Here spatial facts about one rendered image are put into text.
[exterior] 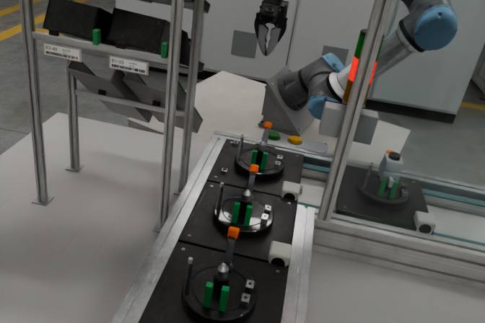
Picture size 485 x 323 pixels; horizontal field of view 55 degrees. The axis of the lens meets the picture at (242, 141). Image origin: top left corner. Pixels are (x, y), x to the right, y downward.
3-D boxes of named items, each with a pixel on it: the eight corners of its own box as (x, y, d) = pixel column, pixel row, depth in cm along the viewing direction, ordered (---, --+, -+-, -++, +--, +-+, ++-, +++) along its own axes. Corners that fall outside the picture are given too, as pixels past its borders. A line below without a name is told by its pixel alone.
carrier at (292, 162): (225, 143, 143) (230, 107, 137) (303, 160, 140) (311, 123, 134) (205, 186, 122) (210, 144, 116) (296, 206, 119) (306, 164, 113)
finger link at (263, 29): (267, 51, 140) (273, 20, 136) (265, 56, 135) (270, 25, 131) (257, 49, 141) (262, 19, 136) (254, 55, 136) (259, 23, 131)
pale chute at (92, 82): (111, 112, 143) (118, 99, 144) (149, 123, 140) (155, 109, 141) (65, 68, 117) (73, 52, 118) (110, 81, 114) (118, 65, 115)
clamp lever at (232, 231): (222, 262, 91) (229, 225, 91) (232, 264, 91) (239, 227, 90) (219, 269, 88) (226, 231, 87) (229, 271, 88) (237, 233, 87)
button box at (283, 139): (260, 145, 155) (263, 129, 152) (323, 158, 153) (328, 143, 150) (258, 156, 149) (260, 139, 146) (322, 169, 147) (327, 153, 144)
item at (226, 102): (221, 76, 226) (222, 70, 224) (408, 135, 195) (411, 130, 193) (126, 125, 169) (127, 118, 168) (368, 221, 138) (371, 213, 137)
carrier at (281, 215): (205, 187, 121) (210, 145, 115) (296, 207, 119) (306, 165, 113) (176, 246, 100) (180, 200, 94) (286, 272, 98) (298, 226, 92)
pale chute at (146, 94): (158, 121, 142) (164, 108, 143) (198, 133, 138) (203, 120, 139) (122, 79, 115) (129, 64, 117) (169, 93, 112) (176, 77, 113)
